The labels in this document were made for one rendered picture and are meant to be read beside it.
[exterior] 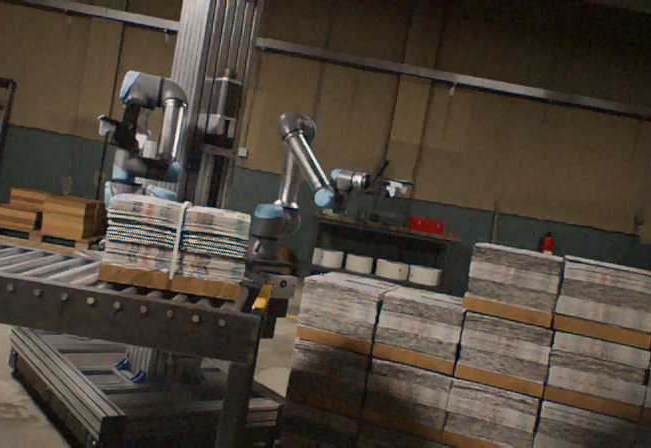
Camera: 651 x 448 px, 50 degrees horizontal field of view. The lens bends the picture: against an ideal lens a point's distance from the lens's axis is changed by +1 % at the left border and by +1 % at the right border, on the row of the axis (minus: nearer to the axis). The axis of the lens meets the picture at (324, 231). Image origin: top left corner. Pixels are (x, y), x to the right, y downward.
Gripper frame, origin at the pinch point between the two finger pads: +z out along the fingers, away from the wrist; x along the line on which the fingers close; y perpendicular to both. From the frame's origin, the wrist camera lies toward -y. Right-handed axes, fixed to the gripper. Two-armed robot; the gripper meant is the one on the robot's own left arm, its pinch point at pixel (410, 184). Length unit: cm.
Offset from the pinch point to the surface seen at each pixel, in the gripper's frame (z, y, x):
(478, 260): 42, 18, 40
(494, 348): 52, 45, 42
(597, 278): 79, 17, 35
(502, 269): 50, 19, 39
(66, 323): -31, 33, 148
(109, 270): -33, 22, 133
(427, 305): 28, 36, 45
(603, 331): 84, 33, 37
